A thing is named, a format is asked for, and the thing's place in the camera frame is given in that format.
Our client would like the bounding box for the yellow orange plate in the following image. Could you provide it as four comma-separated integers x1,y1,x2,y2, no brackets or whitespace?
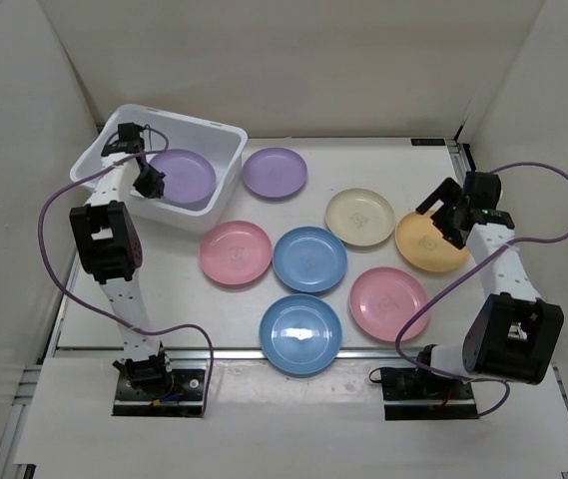
394,211,469,273

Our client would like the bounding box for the purple plate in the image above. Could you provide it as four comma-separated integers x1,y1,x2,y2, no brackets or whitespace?
150,149,217,211
242,148,307,200

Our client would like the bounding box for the cream plate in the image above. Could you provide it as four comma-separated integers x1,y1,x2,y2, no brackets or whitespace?
324,188,396,247

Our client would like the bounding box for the pink plate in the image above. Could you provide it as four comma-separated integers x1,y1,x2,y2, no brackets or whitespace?
348,266,428,342
199,221,273,286

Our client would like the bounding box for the blue plate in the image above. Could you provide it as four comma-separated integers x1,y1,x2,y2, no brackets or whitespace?
259,293,342,377
273,227,347,293

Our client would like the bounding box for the blue plate front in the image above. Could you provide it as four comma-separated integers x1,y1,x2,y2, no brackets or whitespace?
259,293,342,377

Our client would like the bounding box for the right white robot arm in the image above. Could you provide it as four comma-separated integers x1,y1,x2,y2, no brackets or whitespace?
412,172,564,399

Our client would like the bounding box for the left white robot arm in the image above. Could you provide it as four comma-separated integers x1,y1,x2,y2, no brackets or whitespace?
69,123,175,399

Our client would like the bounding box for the white plastic bin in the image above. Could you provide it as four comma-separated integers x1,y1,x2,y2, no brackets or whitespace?
70,104,248,234

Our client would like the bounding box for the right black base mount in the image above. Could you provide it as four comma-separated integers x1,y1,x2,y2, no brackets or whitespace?
368,366,478,421

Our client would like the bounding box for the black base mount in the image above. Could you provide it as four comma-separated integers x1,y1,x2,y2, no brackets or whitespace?
368,366,478,421
112,349,209,418

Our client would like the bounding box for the front aluminium rail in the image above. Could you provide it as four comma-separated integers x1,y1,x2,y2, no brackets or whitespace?
47,347,400,360

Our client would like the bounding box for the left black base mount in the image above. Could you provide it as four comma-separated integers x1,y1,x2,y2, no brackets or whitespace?
112,349,209,418

